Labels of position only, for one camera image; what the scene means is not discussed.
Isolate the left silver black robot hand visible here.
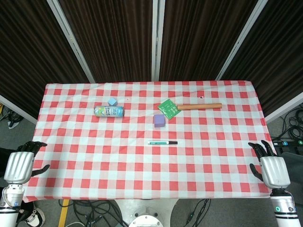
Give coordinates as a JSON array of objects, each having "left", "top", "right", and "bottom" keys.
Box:
[{"left": 3, "top": 140, "right": 51, "bottom": 184}]

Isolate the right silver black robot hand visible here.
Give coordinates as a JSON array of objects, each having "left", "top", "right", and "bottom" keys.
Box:
[{"left": 248, "top": 140, "right": 291, "bottom": 189}]

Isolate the black power strip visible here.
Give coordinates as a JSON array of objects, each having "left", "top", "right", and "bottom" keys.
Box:
[{"left": 271, "top": 139, "right": 303, "bottom": 148}]

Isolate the black white sneaker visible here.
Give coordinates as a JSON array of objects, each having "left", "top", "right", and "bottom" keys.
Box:
[{"left": 24, "top": 208, "right": 46, "bottom": 227}]

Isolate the yellow floor tape strip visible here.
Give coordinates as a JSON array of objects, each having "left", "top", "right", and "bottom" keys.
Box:
[{"left": 57, "top": 199, "right": 71, "bottom": 227}]

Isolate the orange brown wooden rod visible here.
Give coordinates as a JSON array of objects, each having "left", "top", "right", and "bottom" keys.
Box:
[{"left": 177, "top": 103, "right": 223, "bottom": 111}]

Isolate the red white checkered tablecloth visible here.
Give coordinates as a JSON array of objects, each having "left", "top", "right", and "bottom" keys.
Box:
[{"left": 22, "top": 80, "right": 279, "bottom": 202}]

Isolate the colourful drink can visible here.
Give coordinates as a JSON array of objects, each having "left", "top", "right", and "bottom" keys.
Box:
[{"left": 94, "top": 105, "right": 125, "bottom": 118}]

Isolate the dark brown ribbed partition panel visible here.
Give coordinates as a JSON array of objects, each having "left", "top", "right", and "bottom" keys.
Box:
[
  {"left": 58, "top": 0, "right": 155, "bottom": 83},
  {"left": 222, "top": 0, "right": 303, "bottom": 117},
  {"left": 159, "top": 0, "right": 259, "bottom": 82},
  {"left": 0, "top": 0, "right": 91, "bottom": 119}
]

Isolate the purple foam block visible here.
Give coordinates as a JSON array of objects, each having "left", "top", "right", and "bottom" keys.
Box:
[{"left": 153, "top": 114, "right": 166, "bottom": 129}]

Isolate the round metal flange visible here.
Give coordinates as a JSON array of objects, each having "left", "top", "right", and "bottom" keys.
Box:
[{"left": 129, "top": 214, "right": 164, "bottom": 227}]

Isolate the black floor cable bundle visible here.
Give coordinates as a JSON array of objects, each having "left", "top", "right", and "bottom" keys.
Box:
[
  {"left": 71, "top": 200, "right": 130, "bottom": 227},
  {"left": 271, "top": 103, "right": 303, "bottom": 142},
  {"left": 184, "top": 198, "right": 212, "bottom": 227}
]

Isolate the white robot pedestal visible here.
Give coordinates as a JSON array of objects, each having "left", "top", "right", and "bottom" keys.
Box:
[{"left": 113, "top": 199, "right": 180, "bottom": 227}]

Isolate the white partition frame post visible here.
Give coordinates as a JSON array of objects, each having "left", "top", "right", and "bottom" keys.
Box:
[
  {"left": 46, "top": 0, "right": 96, "bottom": 83},
  {"left": 151, "top": 0, "right": 166, "bottom": 81},
  {"left": 215, "top": 0, "right": 270, "bottom": 81}
]

